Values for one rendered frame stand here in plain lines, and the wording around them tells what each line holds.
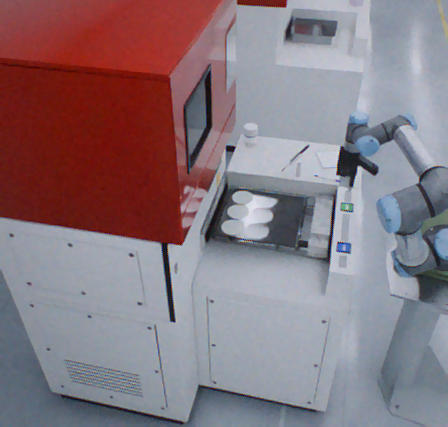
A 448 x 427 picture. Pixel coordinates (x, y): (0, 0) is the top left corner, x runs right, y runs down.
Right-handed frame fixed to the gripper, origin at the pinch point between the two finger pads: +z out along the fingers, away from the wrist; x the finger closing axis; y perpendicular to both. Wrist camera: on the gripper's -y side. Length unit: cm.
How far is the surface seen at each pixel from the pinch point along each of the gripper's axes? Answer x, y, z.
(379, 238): -92, -32, 106
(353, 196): -8.5, -2.4, 10.0
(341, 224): 12.0, 1.9, 9.9
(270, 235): 18.4, 30.6, 16.0
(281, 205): -3.0, 28.7, 16.1
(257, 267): 31, 34, 24
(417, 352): 22, -42, 73
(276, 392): 46, 20, 90
